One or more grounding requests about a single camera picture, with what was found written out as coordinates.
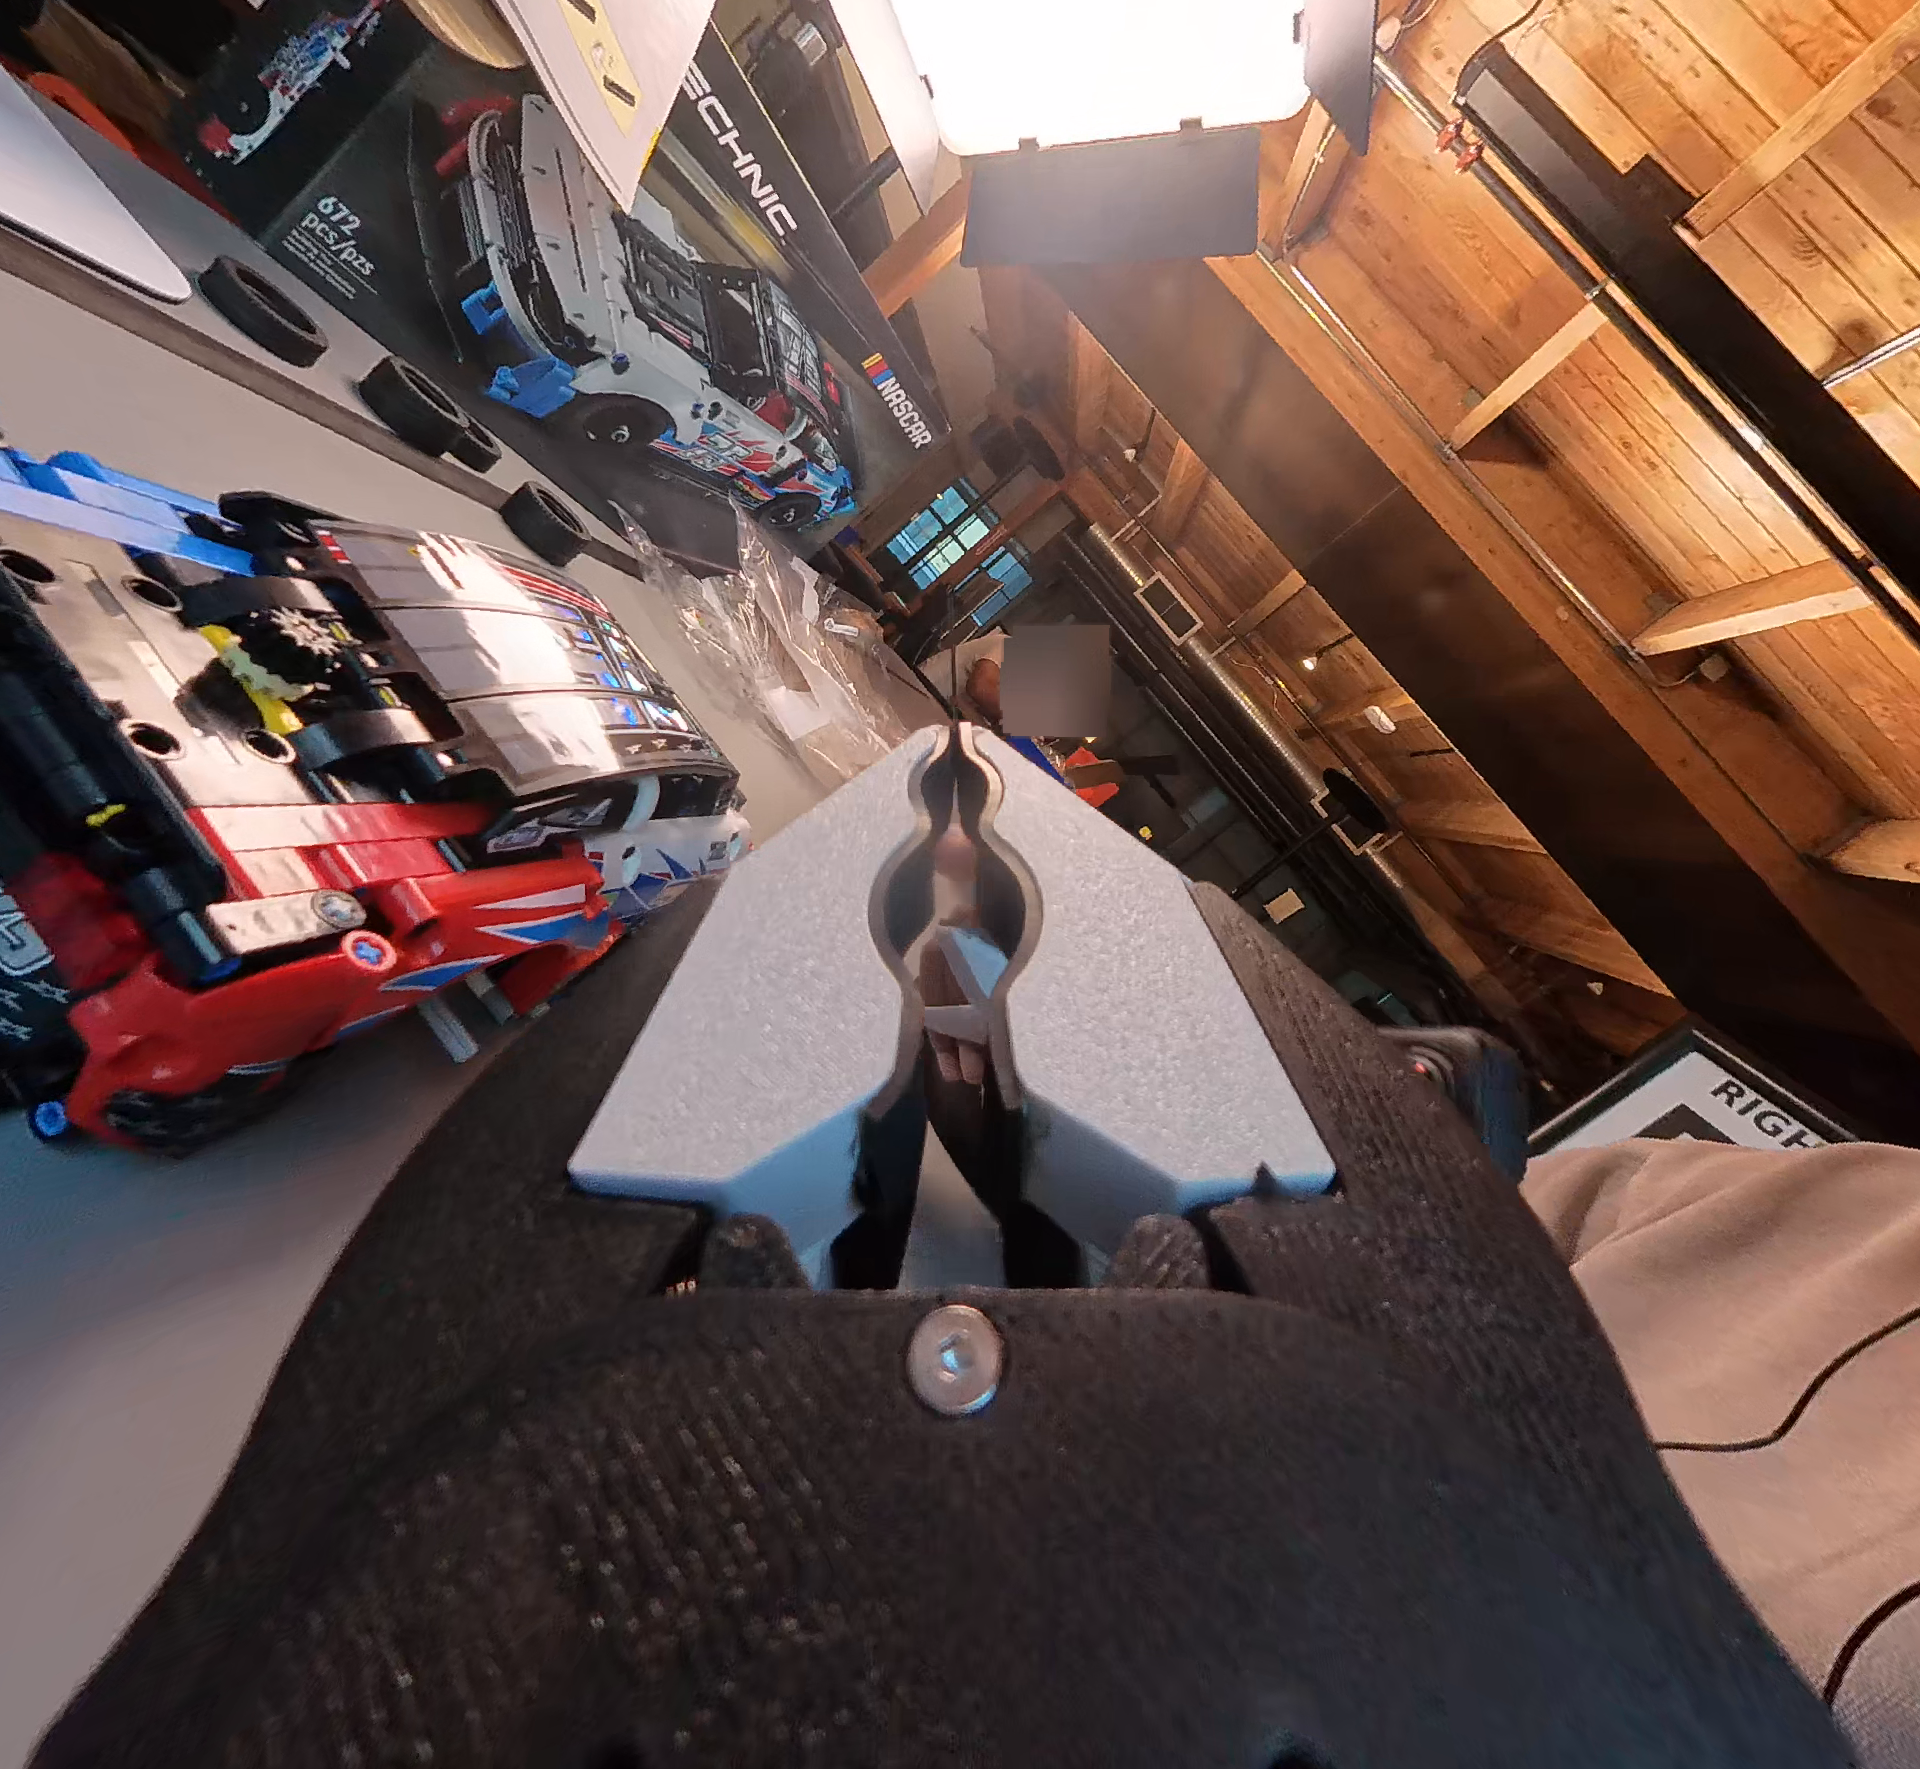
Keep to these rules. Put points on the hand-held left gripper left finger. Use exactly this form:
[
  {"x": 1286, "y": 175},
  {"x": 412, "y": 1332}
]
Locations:
[{"x": 734, "y": 1035}]

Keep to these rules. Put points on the paned window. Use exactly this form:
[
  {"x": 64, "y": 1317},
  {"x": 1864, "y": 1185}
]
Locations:
[{"x": 937, "y": 533}]

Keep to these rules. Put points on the lego set box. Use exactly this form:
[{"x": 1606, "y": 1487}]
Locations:
[{"x": 719, "y": 149}]

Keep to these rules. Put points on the black light stand pole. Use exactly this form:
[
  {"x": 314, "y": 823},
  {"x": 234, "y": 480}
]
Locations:
[{"x": 1679, "y": 253}]

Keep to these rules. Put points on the white sign with black tag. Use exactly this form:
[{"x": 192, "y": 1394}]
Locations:
[{"x": 1725, "y": 1102}]

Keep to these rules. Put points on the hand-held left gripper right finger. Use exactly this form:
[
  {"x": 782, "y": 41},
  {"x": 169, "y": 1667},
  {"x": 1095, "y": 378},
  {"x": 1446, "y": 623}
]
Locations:
[{"x": 1171, "y": 1035}]

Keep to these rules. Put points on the lego race car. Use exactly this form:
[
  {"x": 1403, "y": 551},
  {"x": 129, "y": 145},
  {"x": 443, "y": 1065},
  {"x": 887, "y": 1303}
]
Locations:
[{"x": 300, "y": 825}]

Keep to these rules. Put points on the black lego tire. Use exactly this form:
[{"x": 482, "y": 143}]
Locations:
[
  {"x": 542, "y": 524},
  {"x": 263, "y": 311},
  {"x": 478, "y": 449},
  {"x": 407, "y": 402}
]

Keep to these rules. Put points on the white booklet stand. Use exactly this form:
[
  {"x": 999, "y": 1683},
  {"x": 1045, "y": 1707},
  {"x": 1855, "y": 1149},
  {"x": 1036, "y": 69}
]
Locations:
[{"x": 76, "y": 209}]

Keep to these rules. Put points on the crumpled clear plastic bags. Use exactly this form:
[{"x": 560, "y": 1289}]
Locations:
[{"x": 764, "y": 644}]

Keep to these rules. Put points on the silver air duct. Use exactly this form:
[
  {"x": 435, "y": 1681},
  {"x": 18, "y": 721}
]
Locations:
[{"x": 1260, "y": 721}]

